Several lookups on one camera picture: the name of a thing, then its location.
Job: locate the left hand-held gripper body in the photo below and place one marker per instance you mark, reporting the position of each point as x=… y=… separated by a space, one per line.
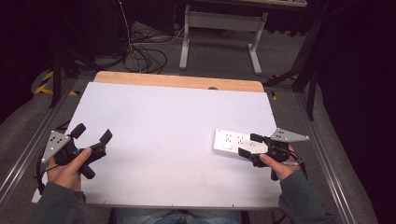
x=56 y=143

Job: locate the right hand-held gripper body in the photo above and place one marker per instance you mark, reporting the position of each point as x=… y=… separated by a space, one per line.
x=288 y=136

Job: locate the white power strip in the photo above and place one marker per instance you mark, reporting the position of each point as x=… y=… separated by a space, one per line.
x=232 y=141

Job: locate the person's left hand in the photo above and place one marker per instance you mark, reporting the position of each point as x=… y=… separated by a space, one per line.
x=66 y=172

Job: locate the person's right hand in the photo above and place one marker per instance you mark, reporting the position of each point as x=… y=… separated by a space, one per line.
x=281 y=170

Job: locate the black metal stand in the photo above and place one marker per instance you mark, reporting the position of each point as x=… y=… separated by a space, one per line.
x=56 y=77
x=311 y=93

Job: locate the white table cover board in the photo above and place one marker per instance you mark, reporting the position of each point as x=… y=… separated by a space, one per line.
x=162 y=137

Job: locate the yellow black floor tape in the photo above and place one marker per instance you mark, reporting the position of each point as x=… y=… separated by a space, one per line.
x=46 y=84

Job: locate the wooden table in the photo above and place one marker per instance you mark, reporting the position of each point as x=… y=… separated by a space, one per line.
x=174 y=81

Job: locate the person's legs in jeans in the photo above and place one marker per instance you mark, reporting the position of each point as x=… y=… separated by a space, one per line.
x=177 y=216

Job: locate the aluminium rail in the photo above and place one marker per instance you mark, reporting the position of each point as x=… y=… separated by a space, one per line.
x=327 y=165
x=34 y=143

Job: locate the white metal desk frame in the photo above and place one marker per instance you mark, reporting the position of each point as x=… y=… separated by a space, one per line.
x=222 y=20

